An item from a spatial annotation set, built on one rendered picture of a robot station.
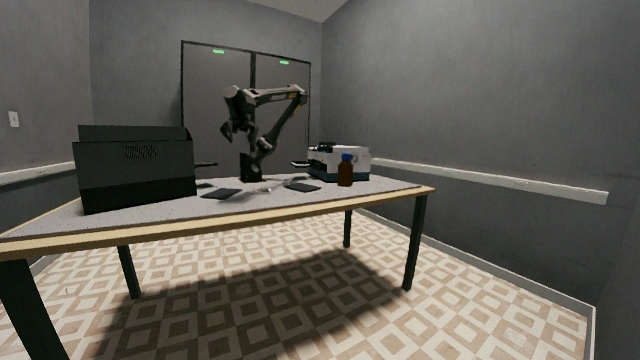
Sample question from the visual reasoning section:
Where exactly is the brown bottle with blue cap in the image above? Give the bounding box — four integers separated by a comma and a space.
337, 153, 353, 187

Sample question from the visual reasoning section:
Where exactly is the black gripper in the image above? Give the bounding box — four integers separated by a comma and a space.
220, 116, 259, 147

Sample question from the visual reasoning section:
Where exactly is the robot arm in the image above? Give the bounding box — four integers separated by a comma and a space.
222, 84, 308, 169

